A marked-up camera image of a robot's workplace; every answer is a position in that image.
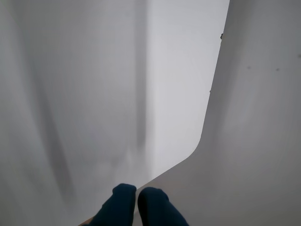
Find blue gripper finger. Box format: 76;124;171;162
137;187;189;226
90;183;137;226

